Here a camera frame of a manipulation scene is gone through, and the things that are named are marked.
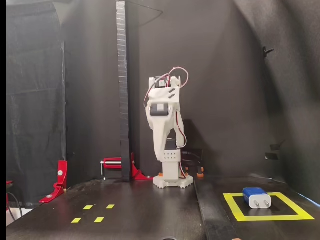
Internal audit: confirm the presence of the red clamp piece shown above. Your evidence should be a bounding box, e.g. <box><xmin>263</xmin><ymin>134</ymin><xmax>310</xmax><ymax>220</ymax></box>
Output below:
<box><xmin>6</xmin><ymin>180</ymin><xmax>14</xmax><ymax>212</ymax></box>

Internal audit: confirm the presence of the black rectangular box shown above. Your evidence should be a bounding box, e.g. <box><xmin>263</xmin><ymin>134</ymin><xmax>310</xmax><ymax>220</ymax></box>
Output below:
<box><xmin>181</xmin><ymin>149</ymin><xmax>204</xmax><ymax>166</ymax></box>

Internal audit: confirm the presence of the red angled metal bracket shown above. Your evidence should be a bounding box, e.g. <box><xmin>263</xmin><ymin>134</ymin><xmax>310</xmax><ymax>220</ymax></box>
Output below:
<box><xmin>39</xmin><ymin>160</ymin><xmax>68</xmax><ymax>204</ymax></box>

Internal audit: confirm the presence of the yellow tape square outline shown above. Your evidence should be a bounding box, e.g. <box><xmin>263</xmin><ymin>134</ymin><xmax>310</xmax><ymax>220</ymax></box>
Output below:
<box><xmin>223</xmin><ymin>192</ymin><xmax>315</xmax><ymax>223</ymax></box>

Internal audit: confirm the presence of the white robot arm with base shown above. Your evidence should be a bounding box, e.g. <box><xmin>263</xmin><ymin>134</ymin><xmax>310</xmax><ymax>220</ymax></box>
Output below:
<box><xmin>146</xmin><ymin>75</ymin><xmax>194</xmax><ymax>190</ymax></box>

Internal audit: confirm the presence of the red screw clamp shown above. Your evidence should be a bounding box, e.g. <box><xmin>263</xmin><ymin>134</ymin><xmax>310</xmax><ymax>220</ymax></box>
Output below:
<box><xmin>100</xmin><ymin>157</ymin><xmax>123</xmax><ymax>181</ymax></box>

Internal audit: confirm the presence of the black backdrop cloth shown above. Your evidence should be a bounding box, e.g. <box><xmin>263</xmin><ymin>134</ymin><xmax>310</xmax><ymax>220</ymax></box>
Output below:
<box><xmin>61</xmin><ymin>0</ymin><xmax>320</xmax><ymax>201</ymax></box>

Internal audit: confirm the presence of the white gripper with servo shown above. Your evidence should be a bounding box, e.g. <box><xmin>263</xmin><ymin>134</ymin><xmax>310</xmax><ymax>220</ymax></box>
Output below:
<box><xmin>146</xmin><ymin>100</ymin><xmax>182</xmax><ymax>161</ymax></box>

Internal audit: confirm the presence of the red corner bracket with bolt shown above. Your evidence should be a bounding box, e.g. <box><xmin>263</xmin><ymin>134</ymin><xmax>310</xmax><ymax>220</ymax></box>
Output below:
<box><xmin>130</xmin><ymin>151</ymin><xmax>155</xmax><ymax>181</ymax></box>

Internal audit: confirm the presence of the blue and white charger block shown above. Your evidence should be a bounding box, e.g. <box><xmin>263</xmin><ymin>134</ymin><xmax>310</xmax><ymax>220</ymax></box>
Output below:
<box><xmin>242</xmin><ymin>187</ymin><xmax>272</xmax><ymax>210</ymax></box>

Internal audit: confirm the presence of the thin black cable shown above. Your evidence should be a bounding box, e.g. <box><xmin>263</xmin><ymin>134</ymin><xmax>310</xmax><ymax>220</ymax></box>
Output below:
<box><xmin>6</xmin><ymin>191</ymin><xmax>24</xmax><ymax>223</ymax></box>

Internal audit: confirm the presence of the black flat table strip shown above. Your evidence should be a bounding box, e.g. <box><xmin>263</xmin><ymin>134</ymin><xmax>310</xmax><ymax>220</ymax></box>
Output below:
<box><xmin>193</xmin><ymin>177</ymin><xmax>240</xmax><ymax>240</ymax></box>

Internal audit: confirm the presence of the black spring clip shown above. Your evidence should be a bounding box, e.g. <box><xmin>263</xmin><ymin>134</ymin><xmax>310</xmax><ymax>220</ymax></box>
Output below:
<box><xmin>269</xmin><ymin>139</ymin><xmax>286</xmax><ymax>151</ymax></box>
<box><xmin>262</xmin><ymin>46</ymin><xmax>275</xmax><ymax>58</ymax></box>

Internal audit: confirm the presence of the black mesh fabric panel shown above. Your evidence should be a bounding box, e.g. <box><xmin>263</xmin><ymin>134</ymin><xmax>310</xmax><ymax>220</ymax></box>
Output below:
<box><xmin>6</xmin><ymin>0</ymin><xmax>66</xmax><ymax>208</ymax></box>

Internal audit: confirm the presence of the tall black foam post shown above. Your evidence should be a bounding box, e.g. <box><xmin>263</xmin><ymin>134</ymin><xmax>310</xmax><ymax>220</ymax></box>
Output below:
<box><xmin>116</xmin><ymin>0</ymin><xmax>131</xmax><ymax>183</ymax></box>

